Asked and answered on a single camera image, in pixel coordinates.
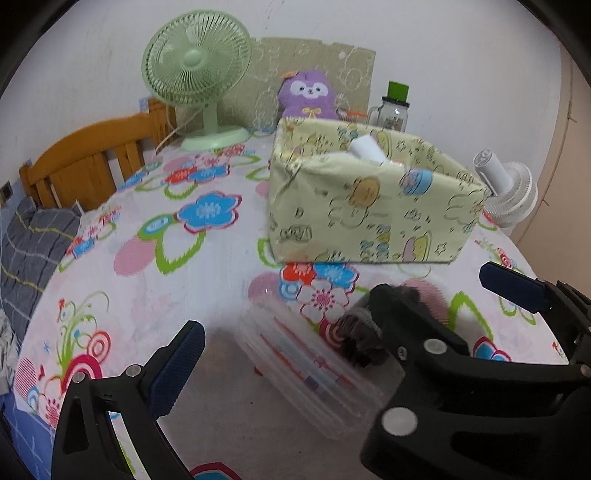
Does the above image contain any white standing fan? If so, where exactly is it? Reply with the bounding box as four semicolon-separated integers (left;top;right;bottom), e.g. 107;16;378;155
472;148;539;229

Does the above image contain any clear plastic bag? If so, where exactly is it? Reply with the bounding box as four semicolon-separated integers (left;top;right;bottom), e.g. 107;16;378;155
233;300;386;439

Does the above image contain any yellow cartoon fabric storage box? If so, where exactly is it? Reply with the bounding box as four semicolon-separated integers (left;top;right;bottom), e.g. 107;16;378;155
269;117;491;265

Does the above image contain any blue checked bedsheet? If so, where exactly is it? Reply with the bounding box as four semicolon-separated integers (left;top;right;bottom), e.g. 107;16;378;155
0;392;61;480

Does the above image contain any beige door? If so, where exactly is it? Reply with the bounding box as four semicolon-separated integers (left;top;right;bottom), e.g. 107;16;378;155
508;28;591;287

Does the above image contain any purple plush toy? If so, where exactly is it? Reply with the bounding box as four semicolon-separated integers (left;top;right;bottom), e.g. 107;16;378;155
277;68;340;121

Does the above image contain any white fan cord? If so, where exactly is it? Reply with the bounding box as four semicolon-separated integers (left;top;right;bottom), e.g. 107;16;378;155
154;108;208;153

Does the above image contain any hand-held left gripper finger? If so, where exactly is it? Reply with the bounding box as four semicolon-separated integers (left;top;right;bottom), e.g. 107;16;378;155
50;318;207;480

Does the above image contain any grey plaid pillow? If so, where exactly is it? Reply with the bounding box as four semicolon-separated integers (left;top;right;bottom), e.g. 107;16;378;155
0;198;88;352

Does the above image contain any green animal print board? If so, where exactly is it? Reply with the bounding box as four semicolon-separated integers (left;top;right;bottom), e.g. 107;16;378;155
222;37;376;134

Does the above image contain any floral tablecloth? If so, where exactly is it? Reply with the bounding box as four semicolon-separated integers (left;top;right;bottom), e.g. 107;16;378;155
14;122;573;480

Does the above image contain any green desk fan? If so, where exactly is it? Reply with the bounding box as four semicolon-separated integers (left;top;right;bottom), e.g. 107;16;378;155
141;11;253;151

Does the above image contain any glass mug jar green lid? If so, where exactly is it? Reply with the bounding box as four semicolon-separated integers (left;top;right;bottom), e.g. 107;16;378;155
367;80;411;132

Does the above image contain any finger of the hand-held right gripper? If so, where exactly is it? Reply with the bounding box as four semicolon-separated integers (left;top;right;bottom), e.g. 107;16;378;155
360;282;591;480
478;261;591;366

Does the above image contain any white grey crumpled cloth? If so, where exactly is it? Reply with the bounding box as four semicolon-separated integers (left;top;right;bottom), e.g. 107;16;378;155
0;309;19;393

